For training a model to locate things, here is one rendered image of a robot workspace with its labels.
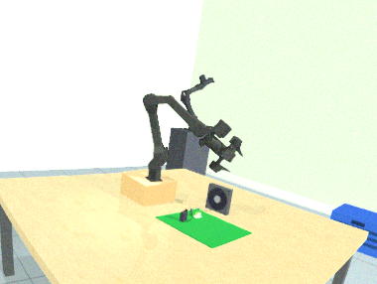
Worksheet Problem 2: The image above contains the green circuit board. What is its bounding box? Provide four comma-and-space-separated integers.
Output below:
156, 209, 252, 249

